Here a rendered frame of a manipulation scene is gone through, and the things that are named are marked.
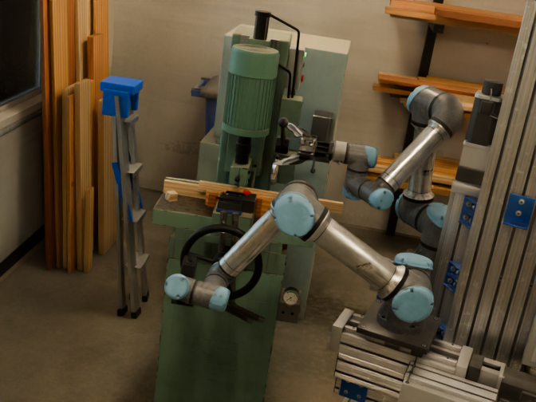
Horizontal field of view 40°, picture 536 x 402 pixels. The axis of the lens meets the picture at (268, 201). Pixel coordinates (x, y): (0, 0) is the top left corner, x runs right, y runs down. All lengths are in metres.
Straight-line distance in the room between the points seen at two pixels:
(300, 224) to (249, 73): 0.76
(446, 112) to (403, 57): 2.41
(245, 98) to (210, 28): 2.44
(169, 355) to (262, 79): 1.14
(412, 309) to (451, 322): 0.37
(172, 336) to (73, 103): 1.49
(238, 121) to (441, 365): 1.09
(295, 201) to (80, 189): 2.18
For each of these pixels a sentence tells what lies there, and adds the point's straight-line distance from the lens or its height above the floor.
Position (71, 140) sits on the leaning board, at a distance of 3.95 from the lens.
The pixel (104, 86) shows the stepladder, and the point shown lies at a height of 1.14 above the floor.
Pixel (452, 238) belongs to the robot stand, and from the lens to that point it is 2.45.
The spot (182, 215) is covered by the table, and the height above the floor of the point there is 0.89.
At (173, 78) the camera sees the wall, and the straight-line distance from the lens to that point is 5.17.
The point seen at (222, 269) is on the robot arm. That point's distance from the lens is 2.33.
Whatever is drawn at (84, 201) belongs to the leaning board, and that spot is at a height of 0.39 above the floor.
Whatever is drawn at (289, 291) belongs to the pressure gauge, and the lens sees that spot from 2.74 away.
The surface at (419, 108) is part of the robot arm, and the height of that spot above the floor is 1.39.
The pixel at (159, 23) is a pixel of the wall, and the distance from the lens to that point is 5.14.
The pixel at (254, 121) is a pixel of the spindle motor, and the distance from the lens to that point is 2.68.
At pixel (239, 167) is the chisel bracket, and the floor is 1.07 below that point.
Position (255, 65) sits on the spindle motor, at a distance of 2.63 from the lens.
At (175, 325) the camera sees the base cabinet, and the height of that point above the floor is 0.43.
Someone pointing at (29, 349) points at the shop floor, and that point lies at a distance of 3.57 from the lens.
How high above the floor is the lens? 1.94
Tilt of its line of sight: 21 degrees down
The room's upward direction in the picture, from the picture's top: 8 degrees clockwise
